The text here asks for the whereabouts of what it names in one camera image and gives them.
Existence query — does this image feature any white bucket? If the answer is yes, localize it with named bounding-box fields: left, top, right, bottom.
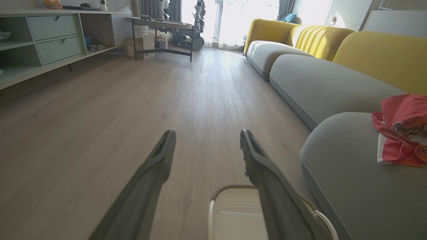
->
left=133, top=25, right=149, bottom=38

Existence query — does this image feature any grey curtain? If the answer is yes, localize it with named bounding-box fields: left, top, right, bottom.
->
left=278, top=0, right=295, bottom=19
left=139, top=0, right=182, bottom=22

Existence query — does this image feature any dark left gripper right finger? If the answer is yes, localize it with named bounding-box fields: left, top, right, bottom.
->
left=240, top=129, right=334, bottom=240

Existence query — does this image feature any yellow sofa backrest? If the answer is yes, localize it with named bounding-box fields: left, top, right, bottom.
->
left=291, top=25, right=354, bottom=62
left=244, top=18, right=298, bottom=56
left=333, top=31, right=427, bottom=96

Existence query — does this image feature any red white clothing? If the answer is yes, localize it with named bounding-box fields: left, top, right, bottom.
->
left=371, top=94, right=427, bottom=167

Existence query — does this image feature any grey sofa seat cushion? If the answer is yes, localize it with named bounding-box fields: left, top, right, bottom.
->
left=247, top=40, right=314, bottom=81
left=300, top=112, right=427, bottom=240
left=269, top=54, right=406, bottom=130

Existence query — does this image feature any beige white laundry basket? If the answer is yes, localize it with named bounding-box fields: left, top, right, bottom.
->
left=207, top=184, right=340, bottom=240

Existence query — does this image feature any wheeled robot with black tyres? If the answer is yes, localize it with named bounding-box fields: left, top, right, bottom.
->
left=171, top=0, right=206, bottom=52

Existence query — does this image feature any pale green white sideboard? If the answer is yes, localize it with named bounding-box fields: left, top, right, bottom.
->
left=0, top=9, right=132, bottom=91

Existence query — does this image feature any cardboard box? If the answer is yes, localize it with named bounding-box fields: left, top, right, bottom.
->
left=126, top=34, right=156, bottom=61

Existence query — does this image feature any black frame table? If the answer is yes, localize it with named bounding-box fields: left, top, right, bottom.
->
left=126, top=16, right=195, bottom=63

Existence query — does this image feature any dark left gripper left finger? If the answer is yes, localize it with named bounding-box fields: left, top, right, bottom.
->
left=88, top=129, right=176, bottom=240

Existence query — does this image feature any pale green drawer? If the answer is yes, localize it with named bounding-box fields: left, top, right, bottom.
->
left=27, top=15, right=79, bottom=41
left=36, top=36, right=84, bottom=66

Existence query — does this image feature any white humanoid robot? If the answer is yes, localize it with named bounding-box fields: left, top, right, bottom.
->
left=157, top=0, right=171, bottom=20

